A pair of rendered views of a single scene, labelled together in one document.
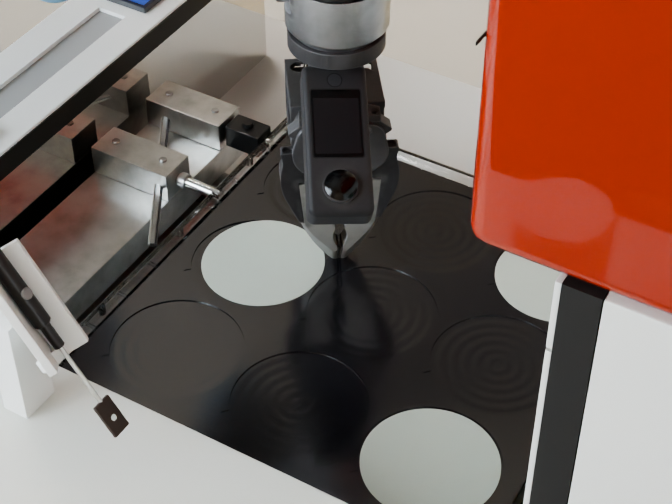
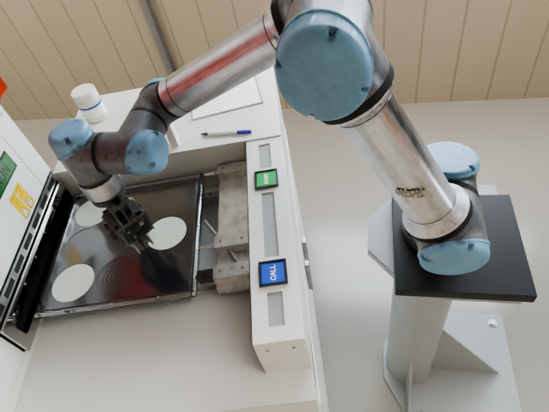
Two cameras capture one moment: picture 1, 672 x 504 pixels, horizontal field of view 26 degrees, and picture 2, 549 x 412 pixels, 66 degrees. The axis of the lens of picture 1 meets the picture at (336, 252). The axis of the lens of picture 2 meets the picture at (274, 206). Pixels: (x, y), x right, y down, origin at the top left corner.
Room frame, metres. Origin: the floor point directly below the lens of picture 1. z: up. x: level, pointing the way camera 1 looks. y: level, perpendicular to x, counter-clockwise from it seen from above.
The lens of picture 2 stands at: (1.58, 0.03, 1.66)
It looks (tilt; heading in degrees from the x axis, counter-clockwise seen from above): 48 degrees down; 156
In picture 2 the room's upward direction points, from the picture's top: 14 degrees counter-clockwise
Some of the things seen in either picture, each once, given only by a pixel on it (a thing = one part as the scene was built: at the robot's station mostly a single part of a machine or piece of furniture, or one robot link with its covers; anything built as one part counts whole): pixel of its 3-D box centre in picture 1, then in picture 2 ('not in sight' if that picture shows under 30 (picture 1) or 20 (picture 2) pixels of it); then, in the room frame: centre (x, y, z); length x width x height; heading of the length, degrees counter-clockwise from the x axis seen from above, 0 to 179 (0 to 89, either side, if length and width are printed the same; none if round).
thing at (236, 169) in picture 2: not in sight; (232, 170); (0.77, 0.29, 0.89); 0.08 x 0.03 x 0.03; 59
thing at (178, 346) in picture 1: (371, 314); (126, 238); (0.79, -0.03, 0.90); 0.34 x 0.34 x 0.01; 59
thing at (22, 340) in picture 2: not in sight; (44, 256); (0.70, -0.22, 0.89); 0.44 x 0.02 x 0.10; 149
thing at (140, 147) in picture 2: not in sight; (136, 146); (0.92, 0.09, 1.21); 0.11 x 0.11 x 0.08; 47
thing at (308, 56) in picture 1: (335, 88); (121, 211); (0.87, 0.00, 1.05); 0.09 x 0.08 x 0.12; 6
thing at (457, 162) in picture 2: not in sight; (444, 180); (1.22, 0.56, 1.01); 0.13 x 0.12 x 0.14; 137
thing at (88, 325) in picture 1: (180, 235); (198, 227); (0.88, 0.13, 0.90); 0.38 x 0.01 x 0.01; 149
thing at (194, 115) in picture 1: (193, 114); (232, 272); (1.05, 0.13, 0.89); 0.08 x 0.03 x 0.03; 59
